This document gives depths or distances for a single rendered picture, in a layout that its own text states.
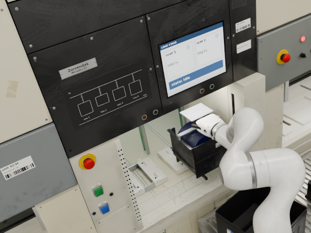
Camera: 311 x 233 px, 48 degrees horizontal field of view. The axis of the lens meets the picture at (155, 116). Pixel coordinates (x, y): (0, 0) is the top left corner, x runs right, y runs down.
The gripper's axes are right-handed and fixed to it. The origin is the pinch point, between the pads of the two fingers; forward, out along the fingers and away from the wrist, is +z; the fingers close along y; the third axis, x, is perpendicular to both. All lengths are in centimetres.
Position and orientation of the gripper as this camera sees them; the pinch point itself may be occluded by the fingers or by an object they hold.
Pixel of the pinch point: (197, 115)
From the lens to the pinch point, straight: 162.5
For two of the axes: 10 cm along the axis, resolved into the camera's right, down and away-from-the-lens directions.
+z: -4.8, -4.1, 7.8
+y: 8.6, -3.8, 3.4
